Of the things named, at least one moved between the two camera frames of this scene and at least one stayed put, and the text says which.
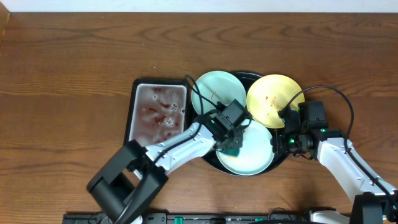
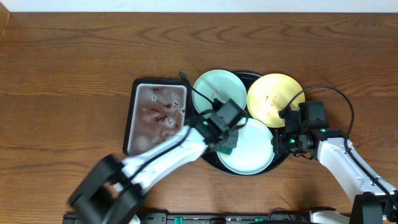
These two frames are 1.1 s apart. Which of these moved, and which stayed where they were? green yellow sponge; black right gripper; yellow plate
Moved: green yellow sponge
Stayed: yellow plate; black right gripper
